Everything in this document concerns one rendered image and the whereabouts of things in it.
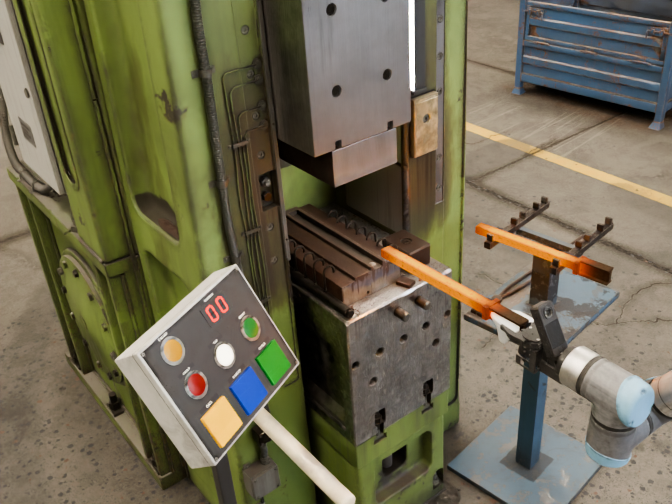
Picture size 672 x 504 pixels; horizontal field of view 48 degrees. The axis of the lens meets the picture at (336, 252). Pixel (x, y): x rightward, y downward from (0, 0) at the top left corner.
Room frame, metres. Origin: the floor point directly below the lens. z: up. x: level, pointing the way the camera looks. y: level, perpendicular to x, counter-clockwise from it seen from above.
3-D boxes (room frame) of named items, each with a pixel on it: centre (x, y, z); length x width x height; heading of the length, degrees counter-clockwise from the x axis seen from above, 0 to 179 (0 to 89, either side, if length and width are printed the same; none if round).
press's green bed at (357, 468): (1.89, -0.01, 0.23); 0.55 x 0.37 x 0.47; 35
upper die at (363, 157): (1.85, 0.03, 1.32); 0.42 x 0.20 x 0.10; 35
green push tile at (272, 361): (1.31, 0.16, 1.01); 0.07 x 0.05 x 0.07; 150
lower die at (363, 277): (1.85, 0.03, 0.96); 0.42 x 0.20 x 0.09; 35
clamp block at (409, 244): (1.83, -0.20, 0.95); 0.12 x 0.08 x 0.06; 35
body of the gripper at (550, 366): (1.24, -0.43, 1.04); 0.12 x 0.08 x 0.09; 35
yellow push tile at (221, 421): (1.14, 0.26, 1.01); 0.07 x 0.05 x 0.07; 150
